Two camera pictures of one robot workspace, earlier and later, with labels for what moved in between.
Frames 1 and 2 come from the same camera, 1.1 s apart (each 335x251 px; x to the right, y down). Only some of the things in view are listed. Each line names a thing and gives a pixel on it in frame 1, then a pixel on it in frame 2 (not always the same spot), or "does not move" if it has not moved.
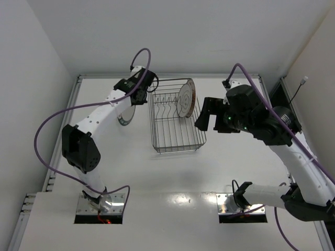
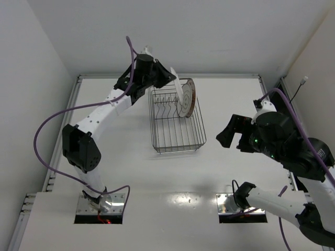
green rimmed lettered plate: (126, 115) → (178, 85)
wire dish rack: (170, 132) does not move
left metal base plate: (85, 207) does not move
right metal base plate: (227, 205) does not move
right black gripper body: (218, 115) → (241, 132)
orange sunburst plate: (193, 98) does not move
